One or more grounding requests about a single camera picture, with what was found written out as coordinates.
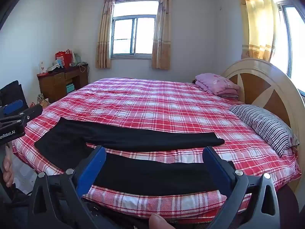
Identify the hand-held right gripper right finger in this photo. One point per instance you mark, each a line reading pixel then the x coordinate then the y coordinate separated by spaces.
pixel 219 169

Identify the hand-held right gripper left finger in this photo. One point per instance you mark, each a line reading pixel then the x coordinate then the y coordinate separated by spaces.
pixel 91 169

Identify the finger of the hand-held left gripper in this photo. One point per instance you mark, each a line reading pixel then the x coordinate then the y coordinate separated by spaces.
pixel 14 106
pixel 32 112

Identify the black pants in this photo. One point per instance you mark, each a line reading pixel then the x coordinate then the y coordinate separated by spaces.
pixel 133 138

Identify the person's left hand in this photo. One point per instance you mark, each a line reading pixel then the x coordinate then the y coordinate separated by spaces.
pixel 8 171

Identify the person's right hand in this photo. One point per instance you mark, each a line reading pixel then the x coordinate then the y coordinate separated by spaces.
pixel 158 222

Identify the black chair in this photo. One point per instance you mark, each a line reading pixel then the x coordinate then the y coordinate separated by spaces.
pixel 10 93

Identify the patterned bag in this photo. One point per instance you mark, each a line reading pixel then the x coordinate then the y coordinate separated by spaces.
pixel 43 100

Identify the brown wooden desk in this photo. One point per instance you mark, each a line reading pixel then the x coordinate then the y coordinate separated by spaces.
pixel 51 85

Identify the teal box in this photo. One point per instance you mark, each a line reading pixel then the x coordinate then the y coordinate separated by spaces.
pixel 70 88

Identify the white greeting card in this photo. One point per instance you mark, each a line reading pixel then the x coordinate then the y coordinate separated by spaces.
pixel 43 66

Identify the red gift bag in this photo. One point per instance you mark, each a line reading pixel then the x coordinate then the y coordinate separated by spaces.
pixel 63 57

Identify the striped pillow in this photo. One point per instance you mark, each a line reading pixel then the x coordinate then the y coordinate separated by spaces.
pixel 266 124

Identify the white green bag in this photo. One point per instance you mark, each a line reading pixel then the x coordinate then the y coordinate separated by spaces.
pixel 76 57

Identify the pink folded quilt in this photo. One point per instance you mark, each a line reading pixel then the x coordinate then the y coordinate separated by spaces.
pixel 216 83

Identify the red plaid bed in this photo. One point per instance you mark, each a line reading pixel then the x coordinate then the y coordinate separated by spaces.
pixel 154 100

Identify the round wooden headboard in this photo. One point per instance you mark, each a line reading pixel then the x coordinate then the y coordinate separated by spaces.
pixel 257 83

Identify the beige curtain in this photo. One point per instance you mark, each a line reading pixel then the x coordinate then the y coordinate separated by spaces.
pixel 162 33
pixel 104 33

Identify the sliding window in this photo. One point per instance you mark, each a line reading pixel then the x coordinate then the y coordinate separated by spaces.
pixel 133 35

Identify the large bright window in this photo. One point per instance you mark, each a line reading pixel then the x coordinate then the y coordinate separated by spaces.
pixel 295 40

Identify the yellow curtain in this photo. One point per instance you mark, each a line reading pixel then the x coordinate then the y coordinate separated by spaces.
pixel 257 21

